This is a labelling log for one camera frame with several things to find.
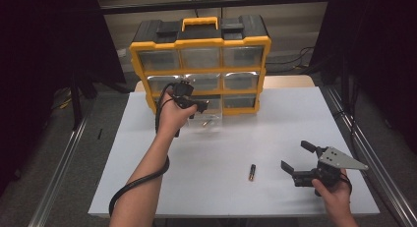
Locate yellow floor cable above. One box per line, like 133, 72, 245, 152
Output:
58, 97, 73, 110

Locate black floor cables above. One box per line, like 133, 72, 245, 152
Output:
265, 45, 318, 76

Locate left hand-held gripper black cable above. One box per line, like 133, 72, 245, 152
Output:
108, 82, 185, 218

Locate dark curtain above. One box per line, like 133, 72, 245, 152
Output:
309, 0, 417, 156
0, 0, 127, 196

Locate person's right hand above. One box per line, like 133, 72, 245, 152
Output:
311, 169, 353, 218

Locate aluminium floor rail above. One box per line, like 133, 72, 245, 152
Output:
323, 85, 417, 227
28, 117, 88, 227

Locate person's left hand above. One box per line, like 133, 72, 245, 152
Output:
156, 89, 199, 138

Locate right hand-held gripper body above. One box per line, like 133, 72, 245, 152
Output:
292, 145, 370, 198

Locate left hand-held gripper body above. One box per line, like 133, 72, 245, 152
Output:
171, 81, 202, 111

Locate rows of clear organizer drawers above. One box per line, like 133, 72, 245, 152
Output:
137, 45, 266, 110

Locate right hand-held gripper black cable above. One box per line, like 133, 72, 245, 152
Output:
340, 172, 354, 197

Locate yellow black drawer organizer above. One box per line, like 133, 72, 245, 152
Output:
128, 14, 272, 118

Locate clear plastic drawer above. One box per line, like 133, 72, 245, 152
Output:
187, 94, 224, 134

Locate black horizontal wall bar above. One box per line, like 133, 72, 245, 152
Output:
98, 0, 331, 16

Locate hand-held gripper black cable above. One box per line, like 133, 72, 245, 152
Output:
340, 172, 354, 197
108, 82, 185, 218

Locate black metal stand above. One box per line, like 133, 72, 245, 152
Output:
69, 73, 84, 132

